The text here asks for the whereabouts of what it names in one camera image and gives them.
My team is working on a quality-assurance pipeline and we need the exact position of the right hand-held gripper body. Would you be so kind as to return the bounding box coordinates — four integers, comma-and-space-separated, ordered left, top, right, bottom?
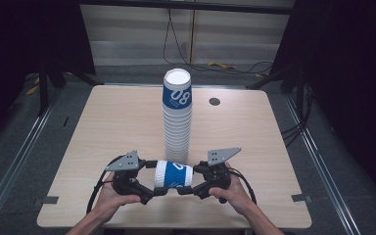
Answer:
202, 147, 243, 191

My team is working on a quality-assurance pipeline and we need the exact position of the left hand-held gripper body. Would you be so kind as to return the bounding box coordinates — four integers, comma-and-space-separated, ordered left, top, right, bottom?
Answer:
105, 150, 147, 196

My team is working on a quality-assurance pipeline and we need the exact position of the blue white single paper cup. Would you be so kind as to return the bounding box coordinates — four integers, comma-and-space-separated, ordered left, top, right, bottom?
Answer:
154, 160, 194, 189

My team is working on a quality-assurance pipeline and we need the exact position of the stack of blue white paper cups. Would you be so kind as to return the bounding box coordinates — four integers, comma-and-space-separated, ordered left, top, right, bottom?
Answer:
161, 68, 193, 165

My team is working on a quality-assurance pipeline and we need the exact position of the person's left hand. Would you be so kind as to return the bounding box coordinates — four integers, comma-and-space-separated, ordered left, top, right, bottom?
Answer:
92, 170, 143, 225

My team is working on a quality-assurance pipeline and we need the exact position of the person's right hand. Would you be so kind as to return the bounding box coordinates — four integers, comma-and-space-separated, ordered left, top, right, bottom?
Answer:
208, 162, 259, 216

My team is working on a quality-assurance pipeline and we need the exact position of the grey tape piece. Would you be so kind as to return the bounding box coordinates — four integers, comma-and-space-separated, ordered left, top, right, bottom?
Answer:
291, 193, 313, 203
39, 196, 60, 205

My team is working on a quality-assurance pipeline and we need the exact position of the black metal stand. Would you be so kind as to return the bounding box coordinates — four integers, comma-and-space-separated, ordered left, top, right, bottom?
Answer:
37, 63, 104, 118
245, 67, 292, 91

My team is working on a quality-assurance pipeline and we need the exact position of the black overhead bar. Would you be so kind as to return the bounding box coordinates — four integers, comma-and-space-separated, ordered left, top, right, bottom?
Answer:
77, 0, 296, 16

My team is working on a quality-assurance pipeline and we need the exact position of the dark curtain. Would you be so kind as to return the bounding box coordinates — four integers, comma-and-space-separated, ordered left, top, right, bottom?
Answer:
0, 0, 96, 151
269, 0, 376, 212

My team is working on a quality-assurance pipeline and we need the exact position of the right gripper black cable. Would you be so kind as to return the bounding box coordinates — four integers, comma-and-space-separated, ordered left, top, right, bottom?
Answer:
229, 166, 259, 206

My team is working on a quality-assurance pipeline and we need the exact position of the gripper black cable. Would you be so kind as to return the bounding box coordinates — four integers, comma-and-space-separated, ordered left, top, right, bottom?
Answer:
229, 166, 259, 206
86, 155, 125, 215

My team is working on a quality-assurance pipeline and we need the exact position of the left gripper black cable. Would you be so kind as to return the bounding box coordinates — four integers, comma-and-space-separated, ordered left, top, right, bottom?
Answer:
86, 155, 125, 215

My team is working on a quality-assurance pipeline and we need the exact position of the black cable bundle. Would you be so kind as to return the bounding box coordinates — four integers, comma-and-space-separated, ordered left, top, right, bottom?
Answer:
280, 81, 315, 148

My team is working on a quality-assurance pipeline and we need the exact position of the metal floor rail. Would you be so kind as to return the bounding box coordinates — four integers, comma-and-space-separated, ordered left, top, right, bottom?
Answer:
283, 93, 362, 235
0, 94, 64, 227

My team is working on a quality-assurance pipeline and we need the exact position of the black hanging wall cable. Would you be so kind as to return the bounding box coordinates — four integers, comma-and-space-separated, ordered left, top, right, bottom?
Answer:
162, 8, 274, 75

